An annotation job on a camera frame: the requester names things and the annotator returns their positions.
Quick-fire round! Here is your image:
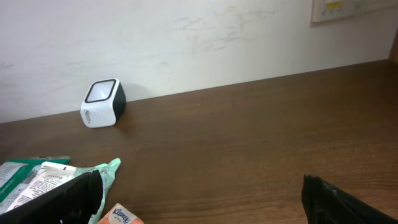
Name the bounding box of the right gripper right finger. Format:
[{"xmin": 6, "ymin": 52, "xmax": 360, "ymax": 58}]
[{"xmin": 301, "ymin": 175, "xmax": 397, "ymax": 224}]

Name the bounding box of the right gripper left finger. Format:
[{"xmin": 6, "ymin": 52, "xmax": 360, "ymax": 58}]
[{"xmin": 1, "ymin": 170, "xmax": 103, "ymax": 224}]

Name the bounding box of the orange Kleenex tissue pack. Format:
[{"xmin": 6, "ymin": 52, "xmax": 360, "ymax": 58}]
[{"xmin": 97, "ymin": 203, "xmax": 144, "ymax": 224}]

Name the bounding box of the white lotion tube gold cap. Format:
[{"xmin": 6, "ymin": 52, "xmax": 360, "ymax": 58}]
[{"xmin": 1, "ymin": 162, "xmax": 77, "ymax": 213}]

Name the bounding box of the mint green tissue pack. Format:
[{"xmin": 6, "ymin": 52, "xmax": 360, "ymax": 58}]
[{"xmin": 73, "ymin": 158, "xmax": 121, "ymax": 224}]

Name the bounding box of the green 3M wipes pack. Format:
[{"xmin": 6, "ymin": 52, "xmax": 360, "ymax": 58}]
[{"xmin": 1, "ymin": 156, "xmax": 70, "ymax": 214}]

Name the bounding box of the white barcode scanner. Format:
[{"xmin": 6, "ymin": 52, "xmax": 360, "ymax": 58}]
[{"xmin": 80, "ymin": 78, "xmax": 126, "ymax": 128}]

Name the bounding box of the wall outlet panel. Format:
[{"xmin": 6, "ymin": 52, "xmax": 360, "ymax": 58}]
[{"xmin": 312, "ymin": 0, "xmax": 397, "ymax": 22}]

